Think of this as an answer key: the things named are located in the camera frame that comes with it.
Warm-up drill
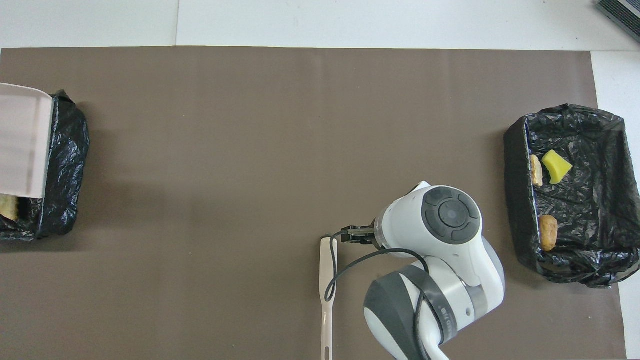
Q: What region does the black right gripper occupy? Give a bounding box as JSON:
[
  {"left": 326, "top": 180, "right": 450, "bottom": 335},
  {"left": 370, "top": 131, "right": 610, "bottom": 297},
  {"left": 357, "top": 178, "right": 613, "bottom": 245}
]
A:
[{"left": 340, "top": 219, "right": 380, "bottom": 247}]

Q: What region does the beige brush with black bristles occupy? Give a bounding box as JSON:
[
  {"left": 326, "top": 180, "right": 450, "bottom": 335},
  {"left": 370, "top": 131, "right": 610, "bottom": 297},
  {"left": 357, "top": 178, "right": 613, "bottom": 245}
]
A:
[{"left": 320, "top": 235, "right": 339, "bottom": 360}]

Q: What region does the orange striped croissant piece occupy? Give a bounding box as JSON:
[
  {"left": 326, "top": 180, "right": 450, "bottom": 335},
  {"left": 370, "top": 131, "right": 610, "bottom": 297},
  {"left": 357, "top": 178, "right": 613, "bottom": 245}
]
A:
[
  {"left": 529, "top": 154, "right": 544, "bottom": 187},
  {"left": 0, "top": 194, "right": 20, "bottom": 222}
]

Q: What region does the tan oval bread roll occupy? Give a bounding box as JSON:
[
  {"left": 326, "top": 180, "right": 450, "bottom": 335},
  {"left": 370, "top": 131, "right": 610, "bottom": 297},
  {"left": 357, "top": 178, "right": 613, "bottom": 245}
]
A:
[{"left": 538, "top": 215, "right": 559, "bottom": 252}]

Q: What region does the green and yellow sponge piece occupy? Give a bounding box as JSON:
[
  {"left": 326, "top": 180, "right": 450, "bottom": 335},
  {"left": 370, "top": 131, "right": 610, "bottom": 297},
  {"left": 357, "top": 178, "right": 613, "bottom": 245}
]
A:
[{"left": 542, "top": 149, "right": 573, "bottom": 185}]

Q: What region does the beige plastic dustpan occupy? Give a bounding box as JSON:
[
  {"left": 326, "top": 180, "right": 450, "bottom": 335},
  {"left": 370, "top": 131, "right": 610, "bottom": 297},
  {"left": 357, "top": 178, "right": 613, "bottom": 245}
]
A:
[{"left": 0, "top": 82, "right": 54, "bottom": 200}]

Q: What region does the bin lined with black bag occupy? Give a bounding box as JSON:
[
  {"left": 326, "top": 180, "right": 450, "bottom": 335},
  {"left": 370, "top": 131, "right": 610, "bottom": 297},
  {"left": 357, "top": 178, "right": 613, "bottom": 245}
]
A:
[
  {"left": 503, "top": 103, "right": 640, "bottom": 289},
  {"left": 0, "top": 90, "right": 91, "bottom": 242}
]

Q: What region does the brown table mat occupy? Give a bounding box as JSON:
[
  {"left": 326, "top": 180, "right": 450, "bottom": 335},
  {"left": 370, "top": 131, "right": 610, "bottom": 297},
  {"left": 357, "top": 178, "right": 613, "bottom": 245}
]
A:
[{"left": 0, "top": 46, "right": 627, "bottom": 360}]

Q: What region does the dark grey ribbed device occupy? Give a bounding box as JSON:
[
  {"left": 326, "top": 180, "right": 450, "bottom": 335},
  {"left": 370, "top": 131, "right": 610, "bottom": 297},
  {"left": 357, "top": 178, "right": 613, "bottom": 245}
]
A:
[{"left": 596, "top": 0, "right": 640, "bottom": 43}]

